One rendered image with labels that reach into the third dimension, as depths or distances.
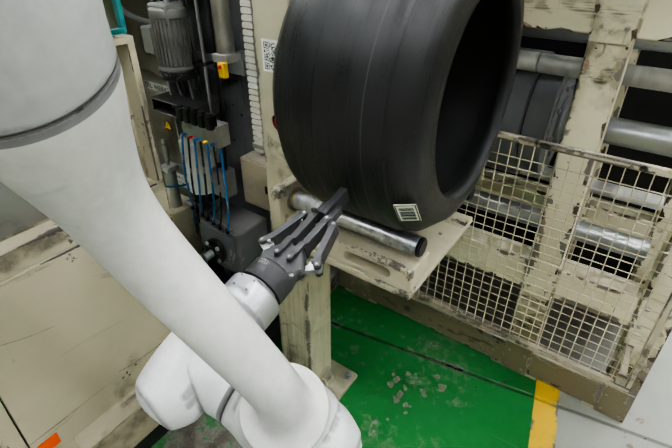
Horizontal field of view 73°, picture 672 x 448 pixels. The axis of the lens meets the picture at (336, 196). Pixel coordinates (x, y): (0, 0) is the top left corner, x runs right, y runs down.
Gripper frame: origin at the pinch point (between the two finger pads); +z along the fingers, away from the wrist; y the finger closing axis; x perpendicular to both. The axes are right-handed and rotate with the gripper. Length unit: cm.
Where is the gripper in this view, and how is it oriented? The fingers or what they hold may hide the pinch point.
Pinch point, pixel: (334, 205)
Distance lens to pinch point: 79.9
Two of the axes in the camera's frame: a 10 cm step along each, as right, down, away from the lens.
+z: 5.6, -6.2, 5.5
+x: 1.5, 7.3, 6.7
